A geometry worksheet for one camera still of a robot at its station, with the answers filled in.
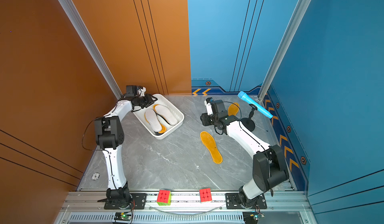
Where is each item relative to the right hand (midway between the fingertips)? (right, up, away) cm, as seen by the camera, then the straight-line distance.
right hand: (204, 116), depth 87 cm
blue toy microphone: (+23, +12, 0) cm, 26 cm away
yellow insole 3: (+4, -17, +6) cm, 18 cm away
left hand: (-32, +13, +16) cm, 39 cm away
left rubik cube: (-20, -38, -16) cm, 46 cm away
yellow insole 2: (-26, -9, +10) cm, 29 cm away
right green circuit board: (+22, -47, -17) cm, 55 cm away
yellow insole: (-36, +6, +21) cm, 42 cm away
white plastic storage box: (-31, +11, +24) cm, 41 cm away
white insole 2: (-36, -2, +17) cm, 40 cm away
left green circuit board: (-41, -47, -16) cm, 65 cm away
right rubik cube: (-1, -37, -16) cm, 40 cm away
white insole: (-26, 0, +18) cm, 32 cm away
